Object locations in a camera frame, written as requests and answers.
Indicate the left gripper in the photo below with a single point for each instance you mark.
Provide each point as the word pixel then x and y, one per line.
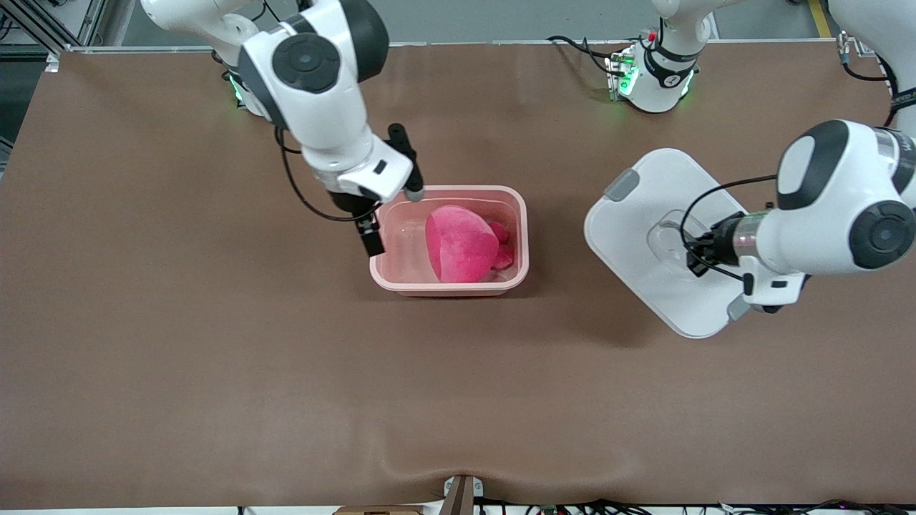
pixel 717 244

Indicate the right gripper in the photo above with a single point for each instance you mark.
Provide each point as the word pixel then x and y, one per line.
pixel 354 204

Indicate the white box lid grey clips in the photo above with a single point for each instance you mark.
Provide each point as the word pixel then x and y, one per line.
pixel 644 236

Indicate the pink plush toy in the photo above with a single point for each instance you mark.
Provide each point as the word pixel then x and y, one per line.
pixel 461 247

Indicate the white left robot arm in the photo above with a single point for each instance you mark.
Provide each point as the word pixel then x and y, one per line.
pixel 837 207

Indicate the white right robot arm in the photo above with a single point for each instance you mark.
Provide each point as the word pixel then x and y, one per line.
pixel 322 107

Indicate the pink plastic box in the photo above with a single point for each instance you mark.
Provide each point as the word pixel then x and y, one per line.
pixel 401 257

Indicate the brown table mat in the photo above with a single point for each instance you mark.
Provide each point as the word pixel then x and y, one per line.
pixel 458 400

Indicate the aluminium frame profile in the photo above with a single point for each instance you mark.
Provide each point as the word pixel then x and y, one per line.
pixel 43 25

